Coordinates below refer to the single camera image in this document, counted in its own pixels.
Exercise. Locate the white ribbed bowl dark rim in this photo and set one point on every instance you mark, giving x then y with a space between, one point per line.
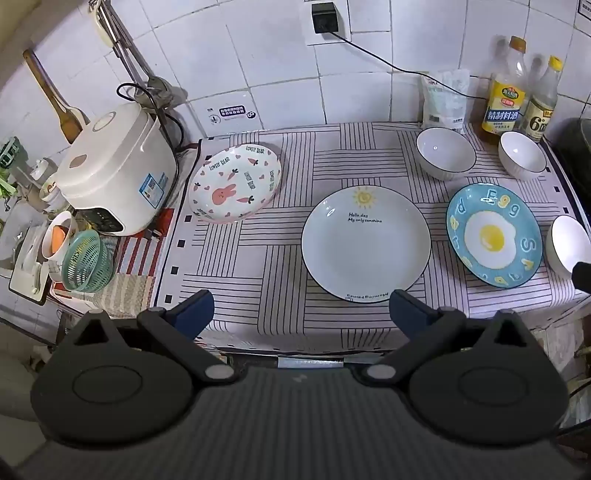
521 154

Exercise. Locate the line patterned tablecloth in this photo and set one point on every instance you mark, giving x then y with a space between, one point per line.
258 258

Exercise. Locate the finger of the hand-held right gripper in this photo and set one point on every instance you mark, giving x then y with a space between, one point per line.
583 276

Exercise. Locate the green plastic holder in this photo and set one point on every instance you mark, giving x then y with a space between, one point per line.
9 153

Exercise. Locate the beige woven mat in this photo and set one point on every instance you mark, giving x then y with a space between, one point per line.
124 293

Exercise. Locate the black wok with lid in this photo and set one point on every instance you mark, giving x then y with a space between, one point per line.
575 152

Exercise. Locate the white bowl with carrot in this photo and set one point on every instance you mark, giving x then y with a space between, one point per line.
57 235

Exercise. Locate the large white bowl dark rim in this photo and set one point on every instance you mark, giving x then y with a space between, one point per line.
445 150

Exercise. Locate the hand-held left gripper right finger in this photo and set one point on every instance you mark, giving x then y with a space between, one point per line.
406 310

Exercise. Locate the yellow label oil bottle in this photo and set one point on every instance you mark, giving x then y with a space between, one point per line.
503 101

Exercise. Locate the wall sticker label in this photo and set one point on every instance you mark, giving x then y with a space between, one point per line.
231 113

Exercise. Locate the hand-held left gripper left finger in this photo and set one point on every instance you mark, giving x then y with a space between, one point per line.
196 310

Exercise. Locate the white wall outlet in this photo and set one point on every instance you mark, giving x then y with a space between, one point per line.
307 32

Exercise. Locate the cream rice cooker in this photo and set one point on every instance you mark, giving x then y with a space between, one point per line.
115 161

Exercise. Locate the rabbit and carrot print plate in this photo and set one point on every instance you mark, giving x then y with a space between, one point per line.
231 184

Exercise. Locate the green plastic basket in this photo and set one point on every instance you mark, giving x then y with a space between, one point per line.
87 261

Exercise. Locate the white plate with sun print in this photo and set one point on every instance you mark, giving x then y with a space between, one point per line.
364 249

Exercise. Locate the blue plate with egg print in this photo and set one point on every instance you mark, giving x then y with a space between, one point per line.
489 203

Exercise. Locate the white dish tray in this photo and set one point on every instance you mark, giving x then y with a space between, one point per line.
27 272

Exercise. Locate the red striped cloth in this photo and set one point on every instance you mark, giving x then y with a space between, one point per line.
138 249

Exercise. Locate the clear vinegar bottle yellow cap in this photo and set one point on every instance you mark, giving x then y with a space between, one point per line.
542 110

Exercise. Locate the wooden spatula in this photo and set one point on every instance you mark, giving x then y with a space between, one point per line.
46 87

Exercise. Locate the white plastic bag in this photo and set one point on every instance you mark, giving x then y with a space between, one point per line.
443 101

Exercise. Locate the black power adapter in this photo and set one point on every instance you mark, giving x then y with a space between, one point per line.
325 17

